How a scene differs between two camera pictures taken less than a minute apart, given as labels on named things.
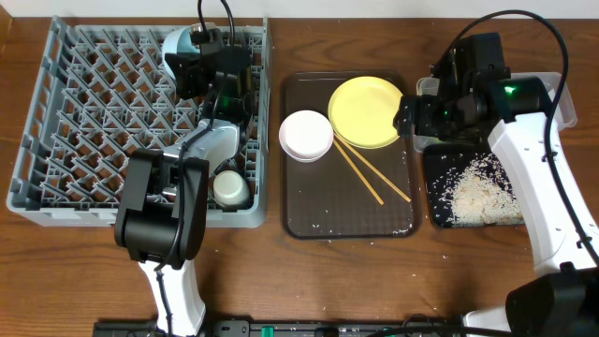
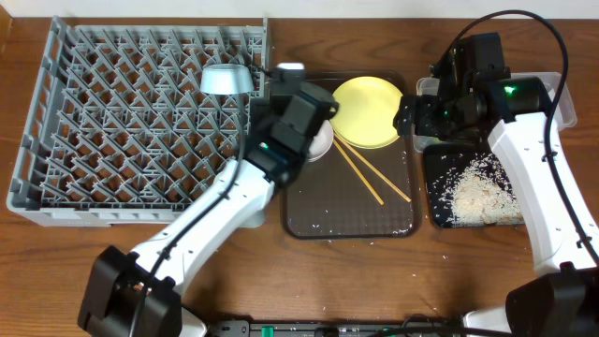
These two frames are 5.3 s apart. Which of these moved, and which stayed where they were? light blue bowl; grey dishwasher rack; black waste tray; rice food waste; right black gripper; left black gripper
Moved: left black gripper; light blue bowl
Stayed: rice food waste; grey dishwasher rack; black waste tray; right black gripper
